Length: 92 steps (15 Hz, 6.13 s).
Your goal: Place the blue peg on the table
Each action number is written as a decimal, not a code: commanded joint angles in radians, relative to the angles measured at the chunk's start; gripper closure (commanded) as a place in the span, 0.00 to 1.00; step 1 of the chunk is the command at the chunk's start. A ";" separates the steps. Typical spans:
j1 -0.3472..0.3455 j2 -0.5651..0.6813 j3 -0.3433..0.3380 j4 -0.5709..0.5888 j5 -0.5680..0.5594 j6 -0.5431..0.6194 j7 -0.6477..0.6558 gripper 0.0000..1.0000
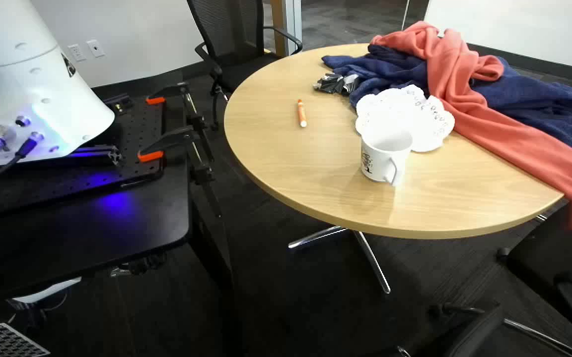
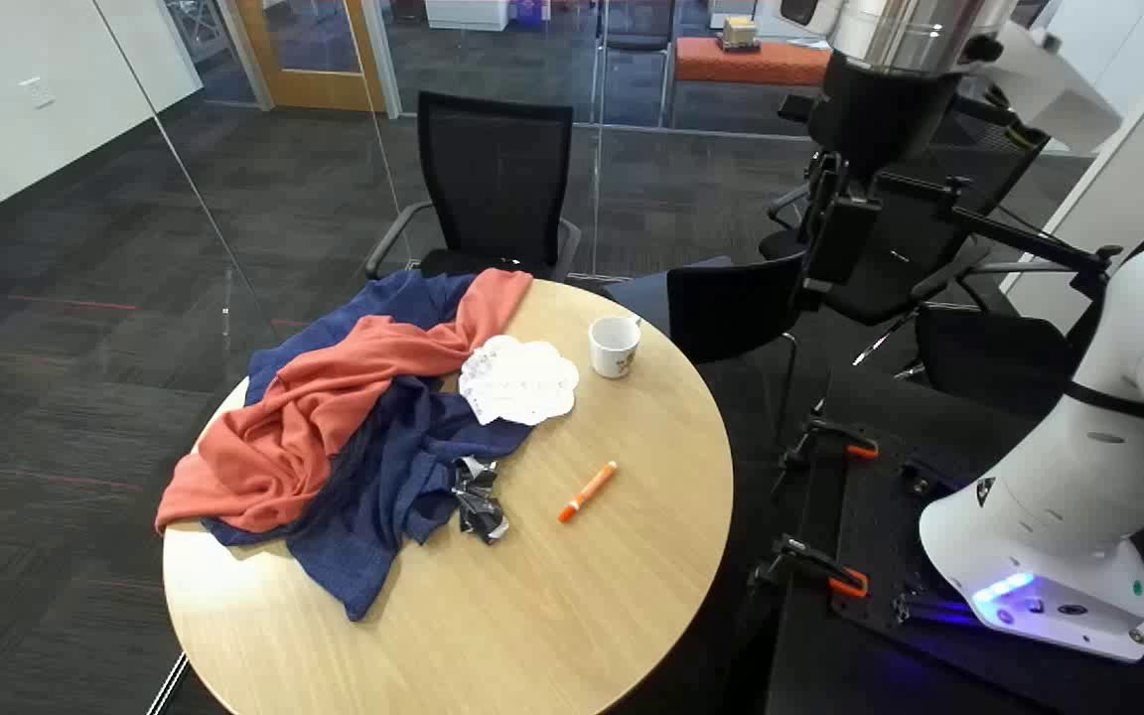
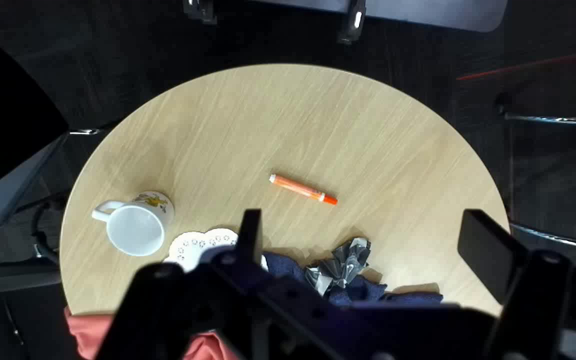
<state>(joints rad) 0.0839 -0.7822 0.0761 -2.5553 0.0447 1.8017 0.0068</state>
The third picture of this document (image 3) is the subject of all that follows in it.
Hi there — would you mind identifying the white patterned mug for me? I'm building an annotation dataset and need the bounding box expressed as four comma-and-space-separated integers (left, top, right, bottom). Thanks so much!
89, 190, 175, 260

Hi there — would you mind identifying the navy blue cloth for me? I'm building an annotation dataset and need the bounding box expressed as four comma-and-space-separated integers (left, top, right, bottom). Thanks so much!
198, 245, 448, 311

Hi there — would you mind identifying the orange marker pen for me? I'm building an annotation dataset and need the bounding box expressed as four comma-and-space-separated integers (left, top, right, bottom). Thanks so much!
268, 172, 339, 209

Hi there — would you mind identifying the salmon pink cloth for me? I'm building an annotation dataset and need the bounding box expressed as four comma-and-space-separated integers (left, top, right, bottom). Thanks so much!
64, 309, 239, 360

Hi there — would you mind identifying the dark swivel chair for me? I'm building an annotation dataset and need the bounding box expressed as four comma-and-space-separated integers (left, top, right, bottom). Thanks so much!
0, 19, 72, 229

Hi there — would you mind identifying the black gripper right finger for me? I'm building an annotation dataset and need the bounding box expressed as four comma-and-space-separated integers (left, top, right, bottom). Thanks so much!
455, 209, 574, 360

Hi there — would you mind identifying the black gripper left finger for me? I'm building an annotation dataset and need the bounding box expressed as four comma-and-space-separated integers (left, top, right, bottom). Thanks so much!
94, 209, 284, 360

